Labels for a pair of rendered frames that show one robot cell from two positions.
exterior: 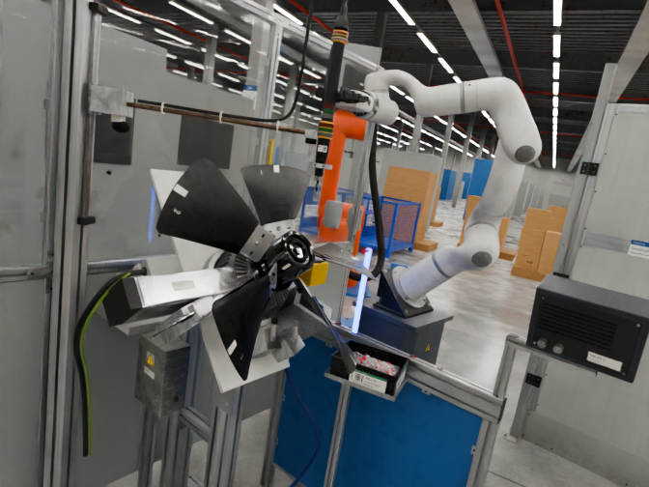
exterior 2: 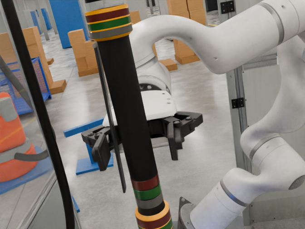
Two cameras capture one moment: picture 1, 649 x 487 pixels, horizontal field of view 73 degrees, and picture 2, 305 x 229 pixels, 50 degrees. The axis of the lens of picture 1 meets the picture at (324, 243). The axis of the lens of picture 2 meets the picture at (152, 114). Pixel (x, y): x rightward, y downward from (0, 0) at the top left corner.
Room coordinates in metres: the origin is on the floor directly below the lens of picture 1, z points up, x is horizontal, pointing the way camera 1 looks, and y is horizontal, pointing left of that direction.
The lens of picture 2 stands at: (0.96, 0.20, 1.82)
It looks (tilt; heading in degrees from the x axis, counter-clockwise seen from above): 20 degrees down; 329
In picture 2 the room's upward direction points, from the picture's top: 12 degrees counter-clockwise
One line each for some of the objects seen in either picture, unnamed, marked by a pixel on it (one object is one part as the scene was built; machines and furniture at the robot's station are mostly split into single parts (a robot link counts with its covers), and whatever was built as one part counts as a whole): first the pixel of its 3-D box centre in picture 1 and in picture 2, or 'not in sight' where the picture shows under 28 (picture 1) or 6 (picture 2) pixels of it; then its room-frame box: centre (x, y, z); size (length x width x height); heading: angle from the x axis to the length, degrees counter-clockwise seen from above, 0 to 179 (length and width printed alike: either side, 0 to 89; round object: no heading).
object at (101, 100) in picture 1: (110, 101); not in sight; (1.30, 0.67, 1.54); 0.10 x 0.07 x 0.09; 88
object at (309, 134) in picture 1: (319, 150); not in sight; (1.27, 0.06, 1.50); 0.09 x 0.07 x 0.10; 88
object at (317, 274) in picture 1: (304, 271); not in sight; (1.74, 0.06, 1.02); 0.16 x 0.10 x 0.11; 53
